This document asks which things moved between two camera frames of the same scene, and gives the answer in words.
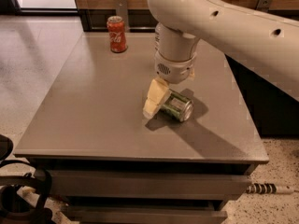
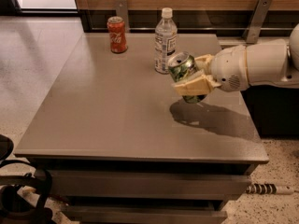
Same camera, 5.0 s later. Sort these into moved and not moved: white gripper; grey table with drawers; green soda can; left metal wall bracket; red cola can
Moved: green soda can; white gripper
Not moved: grey table with drawers; left metal wall bracket; red cola can
